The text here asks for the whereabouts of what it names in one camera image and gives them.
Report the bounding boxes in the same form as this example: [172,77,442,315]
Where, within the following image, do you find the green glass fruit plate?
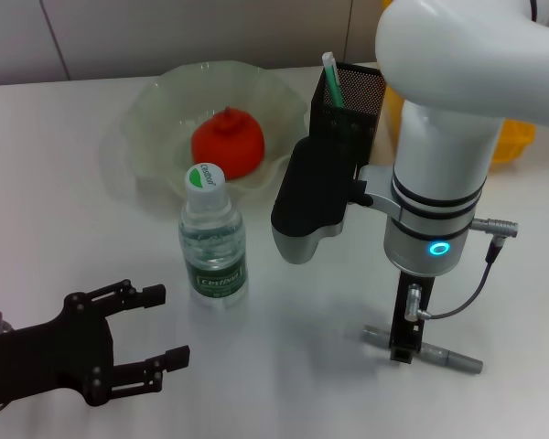
[121,59,308,200]

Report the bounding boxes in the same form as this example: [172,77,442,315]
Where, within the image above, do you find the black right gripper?
[388,268,436,366]

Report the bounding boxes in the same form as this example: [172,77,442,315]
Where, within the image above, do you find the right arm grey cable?
[423,218,521,319]

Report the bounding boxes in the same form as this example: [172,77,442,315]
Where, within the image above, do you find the right gripper silver connector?
[403,283,434,321]

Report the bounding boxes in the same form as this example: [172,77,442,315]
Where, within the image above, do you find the red-orange fruit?
[190,106,266,181]

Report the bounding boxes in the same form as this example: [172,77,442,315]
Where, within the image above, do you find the clear green-label water bottle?
[178,162,249,310]

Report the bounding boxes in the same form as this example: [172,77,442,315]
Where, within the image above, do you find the grey glitter marker pen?
[361,324,484,375]

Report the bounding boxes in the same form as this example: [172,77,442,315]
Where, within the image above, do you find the black mesh pen holder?
[307,60,387,166]

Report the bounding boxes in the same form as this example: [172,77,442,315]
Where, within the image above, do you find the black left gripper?
[0,277,192,407]

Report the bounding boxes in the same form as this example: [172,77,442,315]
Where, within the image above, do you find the yellow plastic bin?
[382,0,537,166]

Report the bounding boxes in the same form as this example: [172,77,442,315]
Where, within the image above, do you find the right wrist camera unit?
[269,135,372,265]

